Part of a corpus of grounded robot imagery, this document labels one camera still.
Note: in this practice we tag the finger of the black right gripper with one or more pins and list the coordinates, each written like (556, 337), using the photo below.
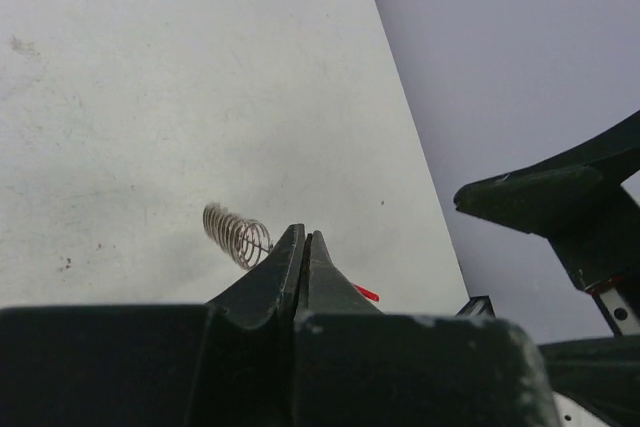
(540, 197)
(600, 375)

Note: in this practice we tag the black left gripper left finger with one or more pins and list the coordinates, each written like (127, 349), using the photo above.
(269, 292)

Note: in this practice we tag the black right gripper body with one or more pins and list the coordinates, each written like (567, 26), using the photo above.
(592, 225)

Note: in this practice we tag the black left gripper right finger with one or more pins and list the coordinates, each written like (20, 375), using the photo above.
(324, 289)

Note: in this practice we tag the red round key tag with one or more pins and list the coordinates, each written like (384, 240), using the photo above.
(371, 296)

